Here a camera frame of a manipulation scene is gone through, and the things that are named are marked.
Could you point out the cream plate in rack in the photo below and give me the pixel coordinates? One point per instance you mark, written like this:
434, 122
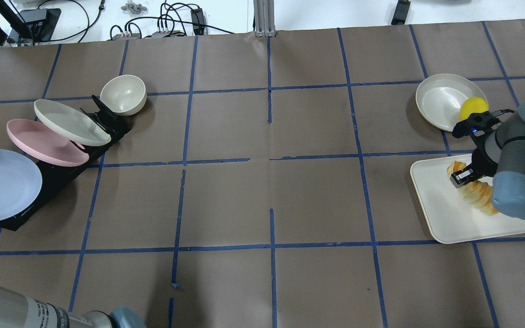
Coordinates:
70, 123

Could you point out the aluminium frame post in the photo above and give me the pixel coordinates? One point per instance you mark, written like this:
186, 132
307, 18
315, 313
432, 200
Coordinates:
264, 18

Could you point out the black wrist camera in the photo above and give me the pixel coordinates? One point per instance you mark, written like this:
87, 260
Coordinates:
476, 122

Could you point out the croissant bread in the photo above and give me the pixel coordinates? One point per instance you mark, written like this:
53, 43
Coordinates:
478, 194

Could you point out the cream plate with lemon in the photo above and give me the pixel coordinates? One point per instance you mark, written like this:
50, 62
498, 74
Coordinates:
439, 98

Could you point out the blue plate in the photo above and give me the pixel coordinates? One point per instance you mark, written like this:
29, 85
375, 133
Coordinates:
20, 183

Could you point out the black dish rack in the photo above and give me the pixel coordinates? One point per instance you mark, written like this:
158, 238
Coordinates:
56, 178

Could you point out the pink plate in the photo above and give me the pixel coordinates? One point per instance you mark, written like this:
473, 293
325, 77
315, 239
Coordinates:
40, 142

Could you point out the cream bowl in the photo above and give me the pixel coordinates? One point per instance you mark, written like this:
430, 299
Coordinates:
125, 95

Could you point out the yellow lemon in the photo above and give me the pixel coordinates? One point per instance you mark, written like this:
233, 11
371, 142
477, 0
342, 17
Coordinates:
472, 105

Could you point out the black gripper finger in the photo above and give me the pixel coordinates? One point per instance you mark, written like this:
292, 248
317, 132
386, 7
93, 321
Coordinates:
460, 178

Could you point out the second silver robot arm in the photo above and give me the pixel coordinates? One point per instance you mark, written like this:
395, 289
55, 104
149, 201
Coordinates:
20, 311

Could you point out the black monitor stand base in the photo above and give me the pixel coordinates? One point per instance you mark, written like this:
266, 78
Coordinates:
29, 26

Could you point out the white rectangular tray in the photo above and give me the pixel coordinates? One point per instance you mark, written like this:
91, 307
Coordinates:
449, 217

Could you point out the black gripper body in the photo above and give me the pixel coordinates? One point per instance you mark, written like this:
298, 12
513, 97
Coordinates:
481, 163

